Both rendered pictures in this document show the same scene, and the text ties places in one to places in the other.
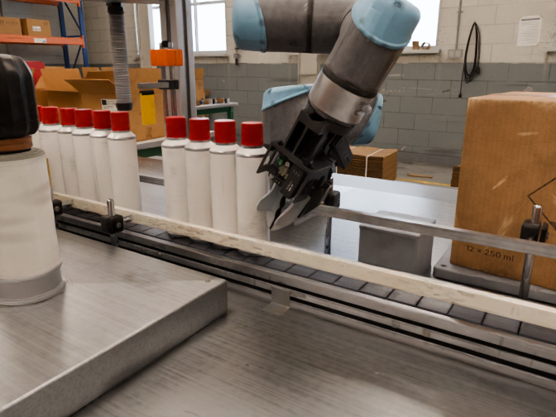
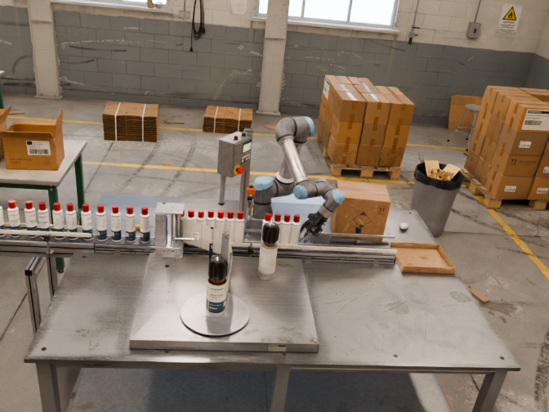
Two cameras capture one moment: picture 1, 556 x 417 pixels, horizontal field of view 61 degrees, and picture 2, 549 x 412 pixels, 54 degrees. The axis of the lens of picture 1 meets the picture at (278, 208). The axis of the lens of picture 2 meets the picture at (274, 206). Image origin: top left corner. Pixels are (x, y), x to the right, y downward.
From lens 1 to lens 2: 2.47 m
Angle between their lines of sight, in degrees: 38
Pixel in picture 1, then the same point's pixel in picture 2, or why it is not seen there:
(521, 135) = (351, 205)
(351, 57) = (333, 206)
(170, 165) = not seen: hidden behind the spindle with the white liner
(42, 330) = (287, 281)
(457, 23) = not seen: outside the picture
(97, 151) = (231, 226)
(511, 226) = (349, 226)
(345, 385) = (339, 274)
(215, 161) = (287, 226)
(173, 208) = not seen: hidden behind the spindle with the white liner
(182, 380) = (313, 282)
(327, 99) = (327, 214)
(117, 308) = (292, 272)
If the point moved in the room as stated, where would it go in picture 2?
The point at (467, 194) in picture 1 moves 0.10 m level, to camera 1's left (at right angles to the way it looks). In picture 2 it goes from (338, 219) to (325, 223)
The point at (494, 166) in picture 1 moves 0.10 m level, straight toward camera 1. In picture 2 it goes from (345, 212) to (350, 221)
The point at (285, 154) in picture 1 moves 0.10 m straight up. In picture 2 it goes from (316, 226) to (319, 210)
